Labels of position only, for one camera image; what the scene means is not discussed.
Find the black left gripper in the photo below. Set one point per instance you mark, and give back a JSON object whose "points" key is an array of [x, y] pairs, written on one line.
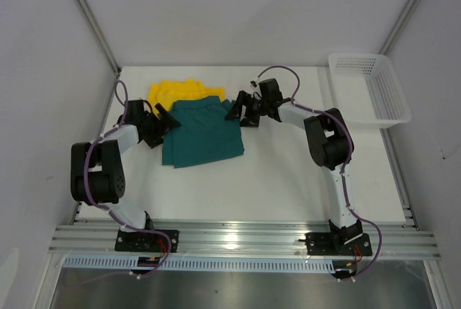
{"points": [[169, 123]]}

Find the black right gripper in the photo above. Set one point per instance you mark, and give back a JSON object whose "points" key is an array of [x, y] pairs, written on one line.
{"points": [[235, 112]]}

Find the yellow shorts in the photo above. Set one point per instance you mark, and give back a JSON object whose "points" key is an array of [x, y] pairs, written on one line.
{"points": [[168, 92]]}

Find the green shorts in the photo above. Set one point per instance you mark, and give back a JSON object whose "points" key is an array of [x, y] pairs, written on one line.
{"points": [[204, 136]]}

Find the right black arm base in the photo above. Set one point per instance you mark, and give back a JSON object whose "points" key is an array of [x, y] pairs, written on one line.
{"points": [[325, 244]]}

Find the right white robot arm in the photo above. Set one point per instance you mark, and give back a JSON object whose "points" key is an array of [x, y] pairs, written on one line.
{"points": [[329, 142]]}

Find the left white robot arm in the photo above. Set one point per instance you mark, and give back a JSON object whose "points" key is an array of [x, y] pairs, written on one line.
{"points": [[97, 174]]}

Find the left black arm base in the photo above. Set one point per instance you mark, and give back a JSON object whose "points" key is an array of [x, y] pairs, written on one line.
{"points": [[140, 242]]}

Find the white perforated plastic basket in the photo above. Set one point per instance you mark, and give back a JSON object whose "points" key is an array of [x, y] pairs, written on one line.
{"points": [[367, 91]]}

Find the left aluminium corner post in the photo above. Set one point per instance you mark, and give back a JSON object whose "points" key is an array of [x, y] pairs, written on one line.
{"points": [[98, 35]]}

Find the aluminium corner post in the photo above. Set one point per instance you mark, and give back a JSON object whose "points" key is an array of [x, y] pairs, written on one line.
{"points": [[98, 35], [399, 25]]}

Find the slotted white cable duct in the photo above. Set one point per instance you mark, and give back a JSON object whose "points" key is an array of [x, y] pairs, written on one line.
{"points": [[204, 264]]}

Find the aluminium front rail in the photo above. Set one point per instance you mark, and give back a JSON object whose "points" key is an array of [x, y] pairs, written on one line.
{"points": [[243, 239]]}

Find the right aluminium corner post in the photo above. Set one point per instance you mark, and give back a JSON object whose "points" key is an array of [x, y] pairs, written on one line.
{"points": [[399, 25]]}

